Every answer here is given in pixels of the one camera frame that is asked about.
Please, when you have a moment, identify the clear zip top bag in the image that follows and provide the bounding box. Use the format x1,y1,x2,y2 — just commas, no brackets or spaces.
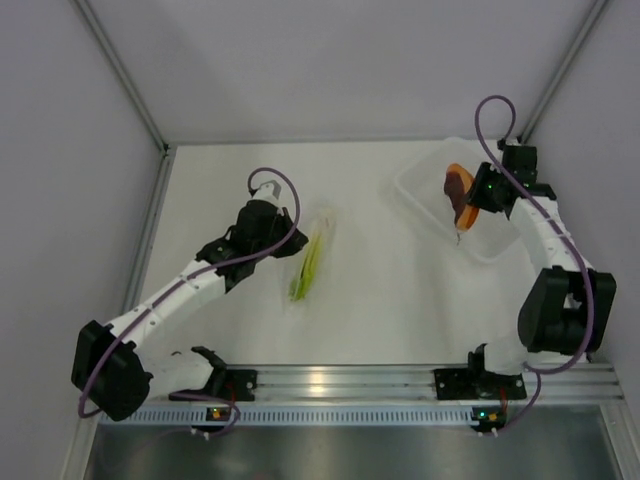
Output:
280,198,339,318

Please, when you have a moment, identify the orange purple fake fruit slice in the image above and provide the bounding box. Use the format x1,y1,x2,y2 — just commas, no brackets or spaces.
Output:
443,163,480,232

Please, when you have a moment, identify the green fake celery stalk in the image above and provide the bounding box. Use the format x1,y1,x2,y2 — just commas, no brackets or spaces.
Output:
288,218,332,302

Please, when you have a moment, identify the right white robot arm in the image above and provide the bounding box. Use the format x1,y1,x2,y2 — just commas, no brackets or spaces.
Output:
455,140,617,397

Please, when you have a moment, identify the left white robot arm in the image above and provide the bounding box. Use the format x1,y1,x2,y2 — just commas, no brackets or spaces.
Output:
71,200,309,421

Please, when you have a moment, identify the translucent plastic bin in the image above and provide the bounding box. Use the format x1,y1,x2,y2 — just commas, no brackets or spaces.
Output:
393,137,519,263

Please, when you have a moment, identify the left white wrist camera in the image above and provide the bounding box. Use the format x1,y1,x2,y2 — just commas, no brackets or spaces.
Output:
251,180,282,207

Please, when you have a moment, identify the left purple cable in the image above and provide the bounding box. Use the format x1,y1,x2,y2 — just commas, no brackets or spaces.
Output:
76,166,302,419

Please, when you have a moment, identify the purple cable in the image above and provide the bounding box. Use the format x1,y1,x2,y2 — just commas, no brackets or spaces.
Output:
473,94,601,436
76,166,302,419

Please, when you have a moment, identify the right aluminium frame post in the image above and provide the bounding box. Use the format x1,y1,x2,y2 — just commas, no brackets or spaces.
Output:
517,0,612,144

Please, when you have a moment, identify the aluminium frame post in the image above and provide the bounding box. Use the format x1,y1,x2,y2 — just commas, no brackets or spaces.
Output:
74,0,169,151
517,0,612,144

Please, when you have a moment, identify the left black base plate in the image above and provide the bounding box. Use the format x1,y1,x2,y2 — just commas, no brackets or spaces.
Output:
213,368,258,402

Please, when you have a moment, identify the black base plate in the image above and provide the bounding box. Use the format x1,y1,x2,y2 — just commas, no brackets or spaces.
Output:
433,368,478,401
213,368,258,402

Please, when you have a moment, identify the left aluminium frame post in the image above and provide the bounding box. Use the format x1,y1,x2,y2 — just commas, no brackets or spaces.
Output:
74,0,169,151

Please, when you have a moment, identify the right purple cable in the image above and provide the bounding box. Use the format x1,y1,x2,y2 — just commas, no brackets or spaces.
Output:
473,94,601,436

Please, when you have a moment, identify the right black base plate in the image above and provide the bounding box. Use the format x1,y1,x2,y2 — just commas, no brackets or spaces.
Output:
433,368,478,401

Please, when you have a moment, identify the aluminium mounting rail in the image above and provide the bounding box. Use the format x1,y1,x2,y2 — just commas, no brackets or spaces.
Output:
249,363,624,404

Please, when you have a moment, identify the white slotted cable duct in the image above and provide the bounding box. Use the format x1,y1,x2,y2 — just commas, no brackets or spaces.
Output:
119,404,502,427

